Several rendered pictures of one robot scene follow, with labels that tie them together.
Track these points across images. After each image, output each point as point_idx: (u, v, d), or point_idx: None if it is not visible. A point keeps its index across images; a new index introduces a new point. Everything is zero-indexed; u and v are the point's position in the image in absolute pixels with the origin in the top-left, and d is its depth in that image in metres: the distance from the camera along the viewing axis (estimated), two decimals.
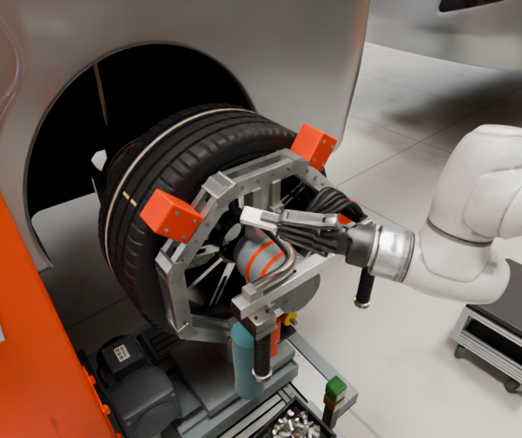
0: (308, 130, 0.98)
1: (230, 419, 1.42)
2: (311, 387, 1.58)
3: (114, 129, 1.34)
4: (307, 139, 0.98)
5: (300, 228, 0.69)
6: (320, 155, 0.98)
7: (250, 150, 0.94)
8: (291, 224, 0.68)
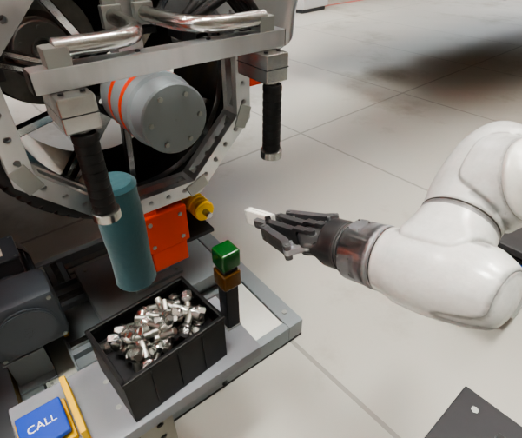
0: None
1: None
2: (247, 315, 1.33)
3: None
4: None
5: None
6: None
7: None
8: (271, 240, 0.67)
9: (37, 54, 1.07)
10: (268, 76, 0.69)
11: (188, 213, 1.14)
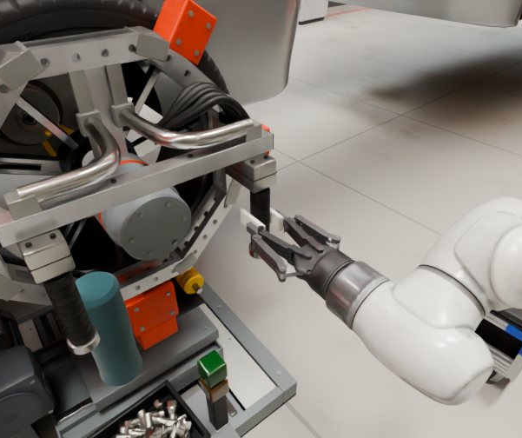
0: (172, 1, 0.69)
1: None
2: (240, 376, 1.29)
3: None
4: (168, 14, 0.69)
5: (301, 229, 0.68)
6: (190, 37, 0.69)
7: (109, 23, 0.68)
8: (302, 220, 0.70)
9: (22, 122, 1.03)
10: (255, 185, 0.65)
11: None
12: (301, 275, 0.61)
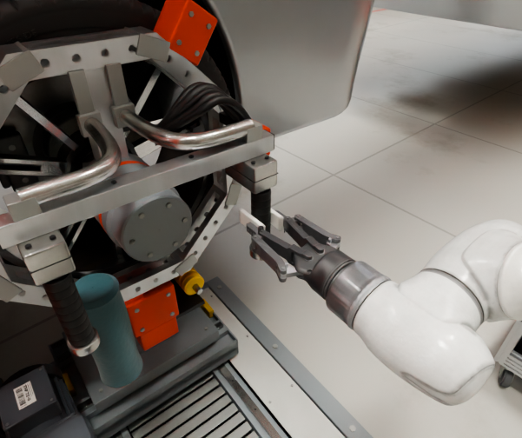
0: (173, 1, 0.69)
1: (146, 403, 1.16)
2: (309, 432, 1.15)
3: None
4: (169, 14, 0.69)
5: (301, 229, 0.68)
6: (191, 37, 0.69)
7: (109, 23, 0.68)
8: (302, 220, 0.70)
9: None
10: (256, 186, 0.65)
11: None
12: (301, 275, 0.61)
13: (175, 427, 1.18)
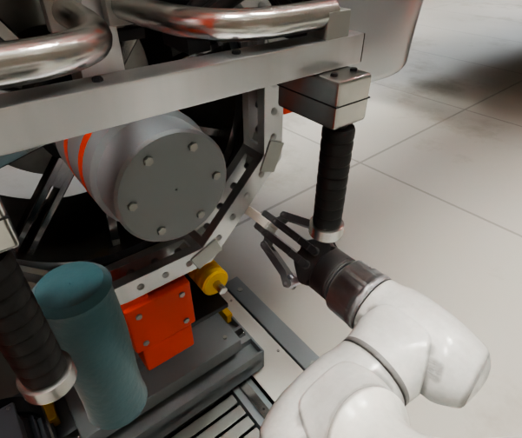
0: None
1: (150, 434, 0.90)
2: None
3: None
4: None
5: (291, 228, 0.67)
6: None
7: None
8: (288, 217, 0.67)
9: None
10: (338, 115, 0.39)
11: (193, 279, 0.85)
12: (306, 282, 0.63)
13: None
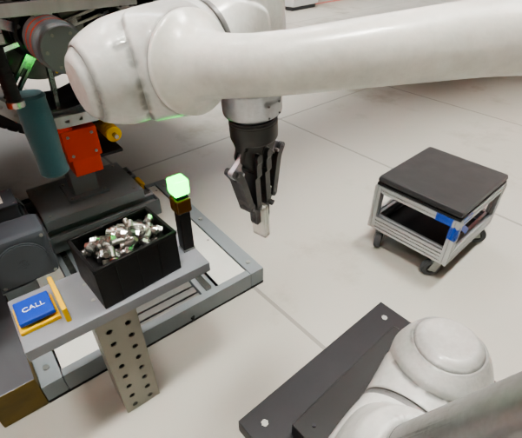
0: None
1: None
2: (214, 264, 1.53)
3: None
4: None
5: (261, 177, 0.69)
6: None
7: None
8: None
9: None
10: None
11: (107, 140, 1.53)
12: (241, 155, 0.61)
13: None
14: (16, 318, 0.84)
